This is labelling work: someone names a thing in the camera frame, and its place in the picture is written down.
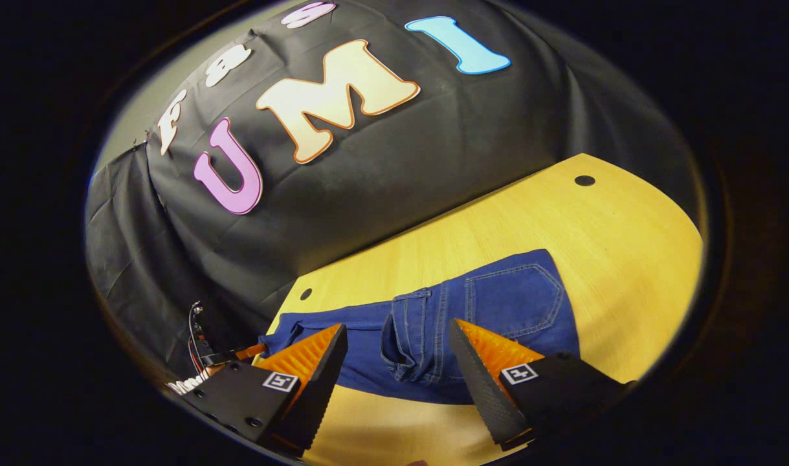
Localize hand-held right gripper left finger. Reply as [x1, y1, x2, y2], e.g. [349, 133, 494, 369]
[181, 323, 349, 454]

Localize blue denim jeans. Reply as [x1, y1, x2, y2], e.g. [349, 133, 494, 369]
[260, 249, 581, 405]

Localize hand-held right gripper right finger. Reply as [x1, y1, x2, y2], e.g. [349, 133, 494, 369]
[449, 318, 636, 452]

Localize black backdrop cloth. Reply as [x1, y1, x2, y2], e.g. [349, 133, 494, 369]
[85, 0, 702, 383]

